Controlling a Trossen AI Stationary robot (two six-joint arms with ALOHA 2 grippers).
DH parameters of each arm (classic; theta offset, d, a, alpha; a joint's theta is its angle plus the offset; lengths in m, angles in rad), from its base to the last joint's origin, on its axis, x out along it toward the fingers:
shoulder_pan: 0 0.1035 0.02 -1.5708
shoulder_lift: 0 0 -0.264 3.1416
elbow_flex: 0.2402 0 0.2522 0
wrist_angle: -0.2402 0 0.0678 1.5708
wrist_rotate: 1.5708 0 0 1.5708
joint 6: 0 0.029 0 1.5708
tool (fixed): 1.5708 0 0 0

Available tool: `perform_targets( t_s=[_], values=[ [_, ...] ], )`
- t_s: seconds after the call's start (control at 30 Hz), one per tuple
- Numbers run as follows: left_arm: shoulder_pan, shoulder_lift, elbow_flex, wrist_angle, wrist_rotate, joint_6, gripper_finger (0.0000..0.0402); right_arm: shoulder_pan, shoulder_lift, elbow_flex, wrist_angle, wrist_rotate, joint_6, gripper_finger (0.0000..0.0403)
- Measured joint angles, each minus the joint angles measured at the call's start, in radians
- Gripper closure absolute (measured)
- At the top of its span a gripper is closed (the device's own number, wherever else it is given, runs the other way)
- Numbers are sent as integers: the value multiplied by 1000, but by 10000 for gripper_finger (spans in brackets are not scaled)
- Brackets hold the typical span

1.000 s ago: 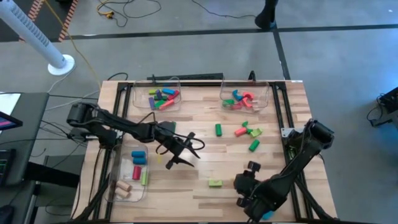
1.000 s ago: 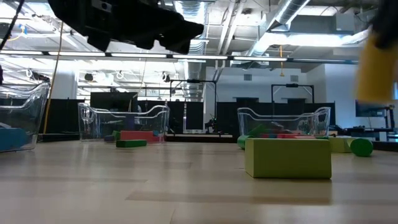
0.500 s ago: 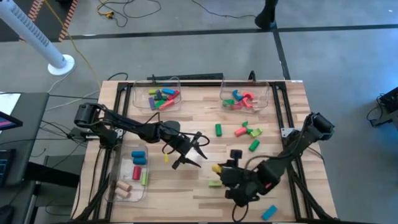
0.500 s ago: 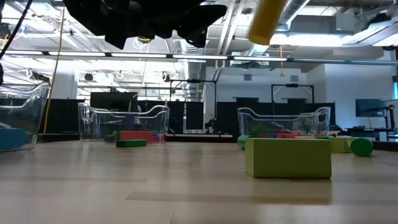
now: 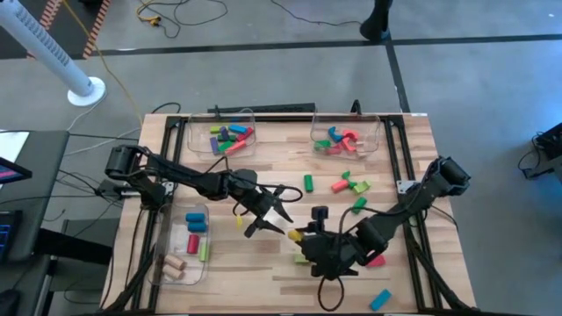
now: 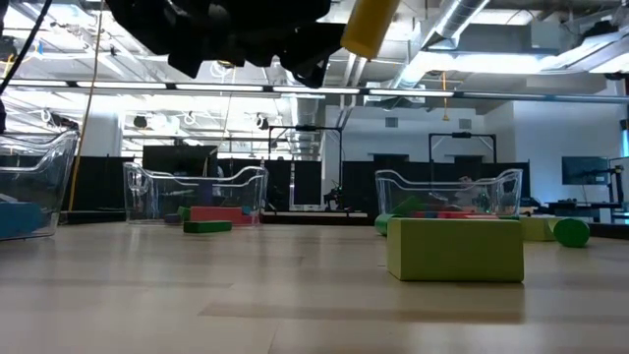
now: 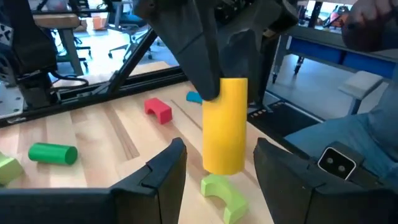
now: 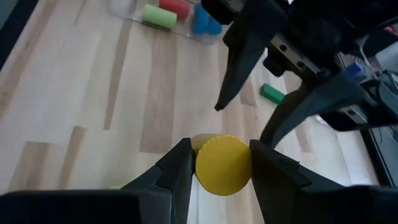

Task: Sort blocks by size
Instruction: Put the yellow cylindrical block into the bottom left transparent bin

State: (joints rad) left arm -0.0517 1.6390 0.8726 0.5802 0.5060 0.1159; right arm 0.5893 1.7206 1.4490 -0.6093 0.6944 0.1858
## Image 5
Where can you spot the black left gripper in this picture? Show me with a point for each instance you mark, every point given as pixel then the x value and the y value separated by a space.
pixel 250 193

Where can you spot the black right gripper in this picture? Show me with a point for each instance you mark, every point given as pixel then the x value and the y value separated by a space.
pixel 329 254

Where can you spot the yellow cylinder block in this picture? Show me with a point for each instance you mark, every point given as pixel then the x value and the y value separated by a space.
pixel 295 235

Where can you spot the lime green triangle block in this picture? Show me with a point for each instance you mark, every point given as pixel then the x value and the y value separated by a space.
pixel 300 259

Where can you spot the orange cylinder block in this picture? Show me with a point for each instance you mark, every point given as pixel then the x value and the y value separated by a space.
pixel 339 186

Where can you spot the red arch block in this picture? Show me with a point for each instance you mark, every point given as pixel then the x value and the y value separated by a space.
pixel 378 262
pixel 334 150

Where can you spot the blue cylinder block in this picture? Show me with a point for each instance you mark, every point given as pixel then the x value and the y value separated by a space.
pixel 197 226
pixel 195 217

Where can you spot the orange rectangular block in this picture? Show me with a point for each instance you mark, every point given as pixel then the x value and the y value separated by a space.
pixel 236 147

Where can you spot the lime green cylinder block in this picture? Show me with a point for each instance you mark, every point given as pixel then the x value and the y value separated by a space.
pixel 203 252

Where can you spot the green rectangular block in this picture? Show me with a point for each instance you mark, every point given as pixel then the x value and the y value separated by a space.
pixel 230 137
pixel 225 146

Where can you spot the red cylinder block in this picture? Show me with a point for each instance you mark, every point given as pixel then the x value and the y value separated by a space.
pixel 246 134
pixel 192 244

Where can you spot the green chunky block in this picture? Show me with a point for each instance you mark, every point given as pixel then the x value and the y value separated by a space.
pixel 322 144

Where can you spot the long purple block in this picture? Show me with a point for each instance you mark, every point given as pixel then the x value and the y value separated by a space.
pixel 214 147

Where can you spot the blue rectangular block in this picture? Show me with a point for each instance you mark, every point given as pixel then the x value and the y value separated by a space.
pixel 238 129
pixel 380 299

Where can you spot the short purple block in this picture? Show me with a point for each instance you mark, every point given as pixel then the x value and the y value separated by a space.
pixel 225 133

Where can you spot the blue arch block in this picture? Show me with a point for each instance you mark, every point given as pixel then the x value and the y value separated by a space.
pixel 334 134

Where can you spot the long lime green block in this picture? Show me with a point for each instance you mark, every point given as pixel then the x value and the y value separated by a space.
pixel 215 129

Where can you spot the orange cube block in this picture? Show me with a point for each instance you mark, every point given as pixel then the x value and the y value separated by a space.
pixel 350 133

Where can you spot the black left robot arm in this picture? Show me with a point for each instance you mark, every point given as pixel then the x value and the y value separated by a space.
pixel 184 177

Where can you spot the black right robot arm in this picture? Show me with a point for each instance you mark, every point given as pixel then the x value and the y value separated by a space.
pixel 417 197

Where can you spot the clear plastic bin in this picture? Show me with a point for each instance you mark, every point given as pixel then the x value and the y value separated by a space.
pixel 197 153
pixel 371 151
pixel 175 228

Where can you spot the black power strip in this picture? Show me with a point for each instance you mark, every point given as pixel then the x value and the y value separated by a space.
pixel 272 108

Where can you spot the small black clamp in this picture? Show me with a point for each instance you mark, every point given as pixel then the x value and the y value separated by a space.
pixel 356 106

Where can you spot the black desk base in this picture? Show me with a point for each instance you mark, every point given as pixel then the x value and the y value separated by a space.
pixel 79 246

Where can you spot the gray side desk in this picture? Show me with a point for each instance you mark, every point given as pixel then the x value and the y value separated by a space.
pixel 44 184

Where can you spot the black equipment box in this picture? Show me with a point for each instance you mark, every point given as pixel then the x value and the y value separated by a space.
pixel 551 145

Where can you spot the black backlit keyboard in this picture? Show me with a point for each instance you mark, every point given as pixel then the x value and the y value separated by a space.
pixel 9 237

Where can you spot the monitor with pink screen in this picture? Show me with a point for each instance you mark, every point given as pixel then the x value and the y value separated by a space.
pixel 11 173

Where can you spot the white paper sheet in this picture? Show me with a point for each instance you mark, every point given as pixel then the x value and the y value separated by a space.
pixel 13 145

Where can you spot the black hazard striped mat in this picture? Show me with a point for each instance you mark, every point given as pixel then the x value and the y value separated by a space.
pixel 74 30

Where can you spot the white tower fan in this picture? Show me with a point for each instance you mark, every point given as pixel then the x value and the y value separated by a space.
pixel 39 48

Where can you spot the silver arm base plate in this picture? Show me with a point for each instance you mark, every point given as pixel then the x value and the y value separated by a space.
pixel 168 188
pixel 406 185

